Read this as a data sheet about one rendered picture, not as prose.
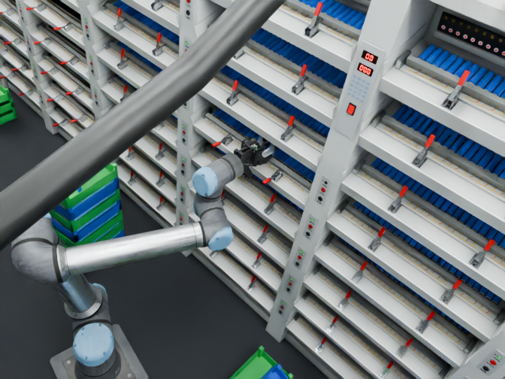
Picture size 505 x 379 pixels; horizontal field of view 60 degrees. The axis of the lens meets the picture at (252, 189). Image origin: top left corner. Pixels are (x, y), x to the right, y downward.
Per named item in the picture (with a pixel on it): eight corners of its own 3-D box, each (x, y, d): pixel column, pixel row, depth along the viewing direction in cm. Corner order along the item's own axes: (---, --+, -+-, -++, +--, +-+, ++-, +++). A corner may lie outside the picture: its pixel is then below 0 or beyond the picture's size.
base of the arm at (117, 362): (83, 398, 180) (80, 389, 172) (69, 356, 189) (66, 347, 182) (128, 375, 188) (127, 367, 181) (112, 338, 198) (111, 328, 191)
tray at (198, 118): (305, 211, 161) (305, 198, 153) (195, 131, 186) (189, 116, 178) (338, 177, 167) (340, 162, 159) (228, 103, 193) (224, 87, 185)
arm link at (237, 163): (234, 185, 152) (214, 171, 156) (243, 180, 155) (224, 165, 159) (237, 166, 146) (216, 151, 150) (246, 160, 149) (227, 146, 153)
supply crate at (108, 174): (68, 210, 198) (65, 197, 192) (39, 189, 204) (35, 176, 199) (118, 176, 217) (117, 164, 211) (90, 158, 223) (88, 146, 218)
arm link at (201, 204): (197, 227, 154) (201, 204, 145) (189, 202, 161) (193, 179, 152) (222, 223, 157) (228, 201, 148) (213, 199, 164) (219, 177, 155)
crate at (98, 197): (71, 221, 203) (68, 210, 198) (42, 200, 210) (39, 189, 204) (119, 188, 222) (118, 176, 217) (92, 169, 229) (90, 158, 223)
